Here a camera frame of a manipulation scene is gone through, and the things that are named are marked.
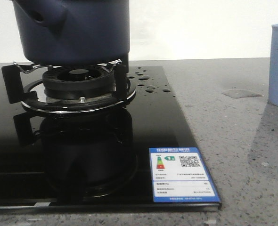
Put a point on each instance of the black pot support grate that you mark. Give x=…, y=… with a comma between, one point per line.
x=33, y=95

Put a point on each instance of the blue energy label sticker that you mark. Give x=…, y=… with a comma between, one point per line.
x=179, y=175

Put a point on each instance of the black gas burner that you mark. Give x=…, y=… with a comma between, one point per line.
x=72, y=83

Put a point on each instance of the dark blue pot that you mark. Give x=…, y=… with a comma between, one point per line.
x=73, y=32

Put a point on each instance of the black glass gas stove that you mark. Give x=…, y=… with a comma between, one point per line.
x=95, y=161

